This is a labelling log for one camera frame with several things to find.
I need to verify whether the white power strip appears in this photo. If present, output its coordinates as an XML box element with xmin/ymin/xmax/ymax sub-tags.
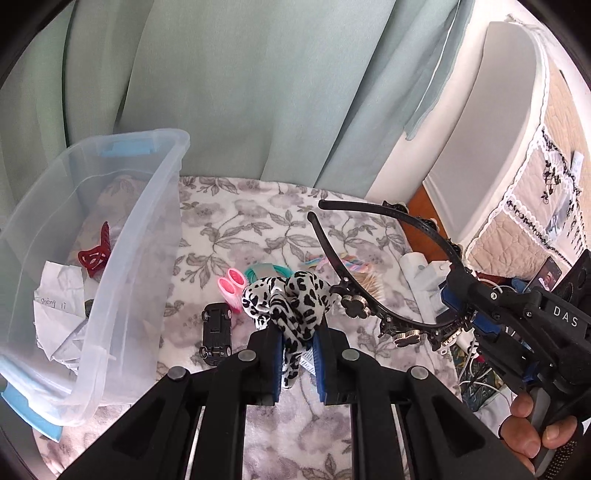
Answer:
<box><xmin>399</xmin><ymin>251</ymin><xmax>451</xmax><ymax>324</ymax></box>

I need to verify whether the clear plastic storage container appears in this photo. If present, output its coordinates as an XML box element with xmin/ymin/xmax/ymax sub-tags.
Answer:
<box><xmin>0</xmin><ymin>128</ymin><xmax>191</xmax><ymax>444</ymax></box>

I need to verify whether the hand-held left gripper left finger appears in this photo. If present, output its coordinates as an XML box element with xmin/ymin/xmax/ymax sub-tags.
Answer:
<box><xmin>60</xmin><ymin>328</ymin><xmax>284</xmax><ymax>480</ymax></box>

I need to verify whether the person's right hand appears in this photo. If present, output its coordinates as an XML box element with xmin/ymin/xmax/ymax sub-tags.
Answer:
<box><xmin>498</xmin><ymin>392</ymin><xmax>583</xmax><ymax>470</ymax></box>

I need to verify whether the white charging cable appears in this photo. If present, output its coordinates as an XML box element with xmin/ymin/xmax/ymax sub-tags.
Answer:
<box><xmin>459</xmin><ymin>342</ymin><xmax>499</xmax><ymax>398</ymax></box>

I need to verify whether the pale green curtain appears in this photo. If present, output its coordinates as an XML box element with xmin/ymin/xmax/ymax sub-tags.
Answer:
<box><xmin>0</xmin><ymin>0</ymin><xmax>476</xmax><ymax>222</ymax></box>

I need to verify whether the smartphone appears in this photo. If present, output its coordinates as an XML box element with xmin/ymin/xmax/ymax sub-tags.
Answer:
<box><xmin>531</xmin><ymin>258</ymin><xmax>563</xmax><ymax>294</ymax></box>

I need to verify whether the teal hair ties pack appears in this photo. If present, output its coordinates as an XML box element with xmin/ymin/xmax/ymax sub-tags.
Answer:
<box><xmin>244</xmin><ymin>262</ymin><xmax>296</xmax><ymax>284</ymax></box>

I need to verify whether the bag of cotton swabs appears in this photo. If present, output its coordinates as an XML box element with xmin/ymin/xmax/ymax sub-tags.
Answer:
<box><xmin>360</xmin><ymin>272</ymin><xmax>393</xmax><ymax>301</ymax></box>

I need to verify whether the rainbow braided hair tie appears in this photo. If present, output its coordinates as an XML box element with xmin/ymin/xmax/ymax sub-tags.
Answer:
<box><xmin>305</xmin><ymin>251</ymin><xmax>372</xmax><ymax>278</ymax></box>

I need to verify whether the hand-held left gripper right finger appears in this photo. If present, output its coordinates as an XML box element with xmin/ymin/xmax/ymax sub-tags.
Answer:
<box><xmin>313</xmin><ymin>329</ymin><xmax>533</xmax><ymax>480</ymax></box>

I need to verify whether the beige quilted lace cover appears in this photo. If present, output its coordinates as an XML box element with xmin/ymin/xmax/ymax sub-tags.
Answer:
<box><xmin>464</xmin><ymin>51</ymin><xmax>591</xmax><ymax>278</ymax></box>

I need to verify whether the black toy car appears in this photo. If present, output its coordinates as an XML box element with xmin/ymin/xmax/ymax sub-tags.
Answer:
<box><xmin>201</xmin><ymin>302</ymin><xmax>234</xmax><ymax>367</ymax></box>

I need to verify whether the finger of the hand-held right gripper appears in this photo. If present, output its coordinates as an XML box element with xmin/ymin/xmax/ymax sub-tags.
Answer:
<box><xmin>440</xmin><ymin>267</ymin><xmax>544</xmax><ymax>319</ymax></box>
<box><xmin>475</xmin><ymin>316</ymin><xmax>542</xmax><ymax>382</ymax></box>

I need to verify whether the red hair claw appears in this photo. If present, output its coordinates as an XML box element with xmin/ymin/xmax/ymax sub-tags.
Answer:
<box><xmin>78</xmin><ymin>222</ymin><xmax>112</xmax><ymax>280</ymax></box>

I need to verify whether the black studded headband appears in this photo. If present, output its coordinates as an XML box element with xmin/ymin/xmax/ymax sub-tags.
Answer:
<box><xmin>307</xmin><ymin>199</ymin><xmax>467</xmax><ymax>352</ymax></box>

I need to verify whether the white paper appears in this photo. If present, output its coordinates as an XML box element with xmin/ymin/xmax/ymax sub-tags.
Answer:
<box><xmin>34</xmin><ymin>261</ymin><xmax>93</xmax><ymax>370</ymax></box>

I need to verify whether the leopard print scrunchie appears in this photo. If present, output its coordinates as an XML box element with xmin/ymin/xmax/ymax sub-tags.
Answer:
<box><xmin>242</xmin><ymin>271</ymin><xmax>331</xmax><ymax>391</ymax></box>

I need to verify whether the white padded headboard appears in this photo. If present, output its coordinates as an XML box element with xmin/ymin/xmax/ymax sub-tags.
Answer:
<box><xmin>422</xmin><ymin>21</ymin><xmax>548</xmax><ymax>245</ymax></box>

